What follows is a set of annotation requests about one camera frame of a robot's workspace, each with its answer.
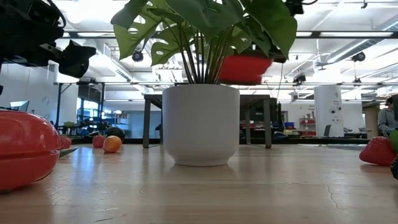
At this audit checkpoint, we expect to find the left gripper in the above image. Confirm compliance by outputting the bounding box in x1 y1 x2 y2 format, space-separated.
0 0 97 79

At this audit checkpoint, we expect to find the black ceiling camera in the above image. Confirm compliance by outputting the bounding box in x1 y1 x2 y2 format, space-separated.
131 49 144 63
352 51 367 63

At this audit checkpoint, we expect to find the black ceiling device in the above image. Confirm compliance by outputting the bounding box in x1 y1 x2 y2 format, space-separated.
292 73 307 85

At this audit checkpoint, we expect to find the red plastic strawberry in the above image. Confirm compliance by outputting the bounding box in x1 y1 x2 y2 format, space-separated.
359 129 398 167
58 135 73 151

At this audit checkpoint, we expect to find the black metal gantry frame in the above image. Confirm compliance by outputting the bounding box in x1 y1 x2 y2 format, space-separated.
53 81 398 130

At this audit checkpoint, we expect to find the white plant pot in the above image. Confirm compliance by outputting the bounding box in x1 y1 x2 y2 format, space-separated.
162 83 241 167

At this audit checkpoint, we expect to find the small red round fruit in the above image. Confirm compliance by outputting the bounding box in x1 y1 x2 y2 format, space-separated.
92 134 106 149

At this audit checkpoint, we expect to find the dark blackberry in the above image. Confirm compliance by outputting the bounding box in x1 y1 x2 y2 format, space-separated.
390 155 398 180

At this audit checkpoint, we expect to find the person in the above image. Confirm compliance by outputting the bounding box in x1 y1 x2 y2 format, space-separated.
377 96 398 138

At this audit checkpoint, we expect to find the red plastic tomato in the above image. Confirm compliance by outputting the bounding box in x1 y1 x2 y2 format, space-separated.
0 110 62 192

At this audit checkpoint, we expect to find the small tilted monitor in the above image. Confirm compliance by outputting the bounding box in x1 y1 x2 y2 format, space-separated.
9 100 30 112

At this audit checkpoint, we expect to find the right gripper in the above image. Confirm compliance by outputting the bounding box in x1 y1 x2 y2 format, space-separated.
267 0 305 64

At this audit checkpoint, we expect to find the dark round plum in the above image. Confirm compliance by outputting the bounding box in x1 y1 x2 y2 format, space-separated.
104 126 126 142

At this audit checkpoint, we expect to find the small orange peach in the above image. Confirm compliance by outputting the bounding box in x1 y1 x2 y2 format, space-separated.
103 135 123 154

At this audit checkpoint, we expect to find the white column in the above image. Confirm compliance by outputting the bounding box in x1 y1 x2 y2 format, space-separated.
313 85 345 138

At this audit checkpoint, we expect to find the green monstera plant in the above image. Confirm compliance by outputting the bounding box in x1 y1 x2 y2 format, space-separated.
110 0 299 85

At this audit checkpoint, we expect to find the black overhead rig beam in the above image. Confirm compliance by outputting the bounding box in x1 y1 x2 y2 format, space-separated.
62 30 398 39

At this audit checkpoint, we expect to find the red colander grey rim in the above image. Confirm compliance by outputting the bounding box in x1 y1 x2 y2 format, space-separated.
218 52 274 86

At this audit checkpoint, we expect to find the red storage shelf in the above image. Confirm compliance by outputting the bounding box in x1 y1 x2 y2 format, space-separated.
298 117 317 136

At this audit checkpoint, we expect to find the black aluminium table frame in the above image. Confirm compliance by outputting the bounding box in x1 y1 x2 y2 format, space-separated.
71 136 371 146

